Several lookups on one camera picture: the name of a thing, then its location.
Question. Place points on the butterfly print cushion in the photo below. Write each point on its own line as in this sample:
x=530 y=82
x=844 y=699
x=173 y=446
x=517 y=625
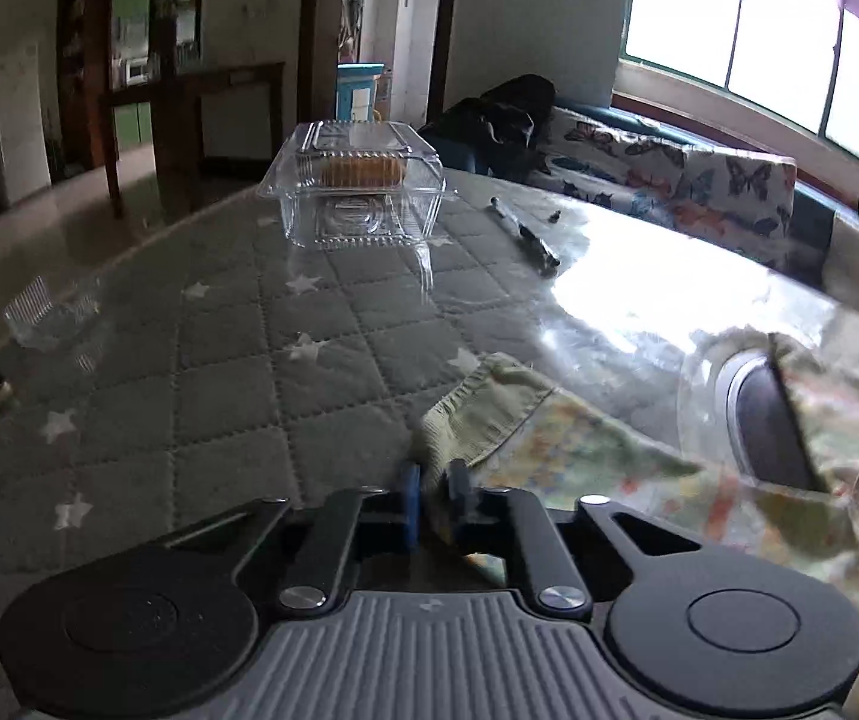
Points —
x=744 y=191
x=609 y=157

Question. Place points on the patterned pastel garment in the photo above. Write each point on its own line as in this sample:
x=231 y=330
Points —
x=587 y=450

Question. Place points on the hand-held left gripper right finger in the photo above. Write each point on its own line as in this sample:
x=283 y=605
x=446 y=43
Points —
x=458 y=491

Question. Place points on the teal sofa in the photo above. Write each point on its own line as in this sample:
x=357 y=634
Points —
x=812 y=221

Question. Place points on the clear plastic clamshell container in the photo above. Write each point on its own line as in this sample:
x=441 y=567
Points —
x=369 y=214

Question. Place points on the dark wooden side table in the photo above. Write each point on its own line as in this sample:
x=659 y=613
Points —
x=174 y=127

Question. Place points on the large window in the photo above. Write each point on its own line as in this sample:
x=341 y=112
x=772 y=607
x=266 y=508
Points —
x=767 y=22

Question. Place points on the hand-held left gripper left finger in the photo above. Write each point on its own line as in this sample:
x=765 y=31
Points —
x=408 y=506

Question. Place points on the dark wooden door frame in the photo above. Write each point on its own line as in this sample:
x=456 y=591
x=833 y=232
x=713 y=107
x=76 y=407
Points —
x=321 y=15

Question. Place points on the round black induction cooktop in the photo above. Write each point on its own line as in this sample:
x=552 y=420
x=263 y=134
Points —
x=771 y=420

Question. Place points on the dark clothes pile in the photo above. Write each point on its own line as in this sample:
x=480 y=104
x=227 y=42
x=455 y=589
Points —
x=497 y=127

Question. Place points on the yellow pastry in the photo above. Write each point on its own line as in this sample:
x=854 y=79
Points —
x=362 y=169

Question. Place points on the blue and white bin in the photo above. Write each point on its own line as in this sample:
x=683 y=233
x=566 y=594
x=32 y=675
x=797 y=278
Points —
x=358 y=90

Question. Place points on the white board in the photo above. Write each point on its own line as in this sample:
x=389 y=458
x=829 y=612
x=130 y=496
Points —
x=21 y=120

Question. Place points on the black pen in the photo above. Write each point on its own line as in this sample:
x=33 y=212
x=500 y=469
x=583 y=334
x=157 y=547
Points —
x=538 y=244

